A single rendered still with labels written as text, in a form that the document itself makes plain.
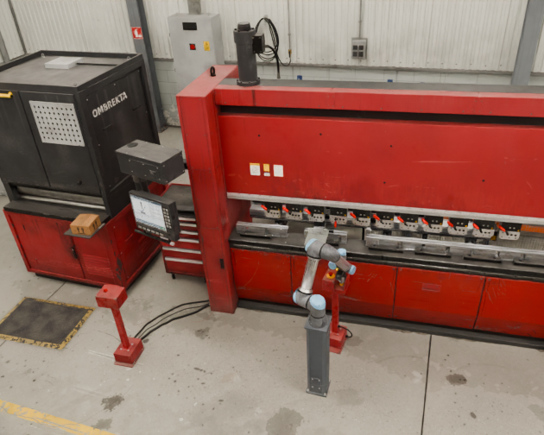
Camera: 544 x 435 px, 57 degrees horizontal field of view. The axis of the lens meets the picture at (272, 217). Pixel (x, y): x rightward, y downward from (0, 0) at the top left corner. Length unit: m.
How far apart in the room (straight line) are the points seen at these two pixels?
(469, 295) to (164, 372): 2.80
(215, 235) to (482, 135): 2.39
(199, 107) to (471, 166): 2.16
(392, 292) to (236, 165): 1.83
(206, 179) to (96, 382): 2.09
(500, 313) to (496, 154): 1.51
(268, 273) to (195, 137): 1.52
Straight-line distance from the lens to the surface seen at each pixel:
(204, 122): 4.10
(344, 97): 3.94
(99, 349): 5.23
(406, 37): 8.02
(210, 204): 4.45
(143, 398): 4.70
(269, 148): 4.24
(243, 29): 4.08
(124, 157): 4.14
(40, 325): 5.74
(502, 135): 4.08
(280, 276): 4.84
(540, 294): 4.80
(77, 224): 4.99
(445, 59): 8.06
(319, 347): 4.06
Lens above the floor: 3.57
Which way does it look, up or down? 33 degrees down
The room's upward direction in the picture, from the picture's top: 4 degrees counter-clockwise
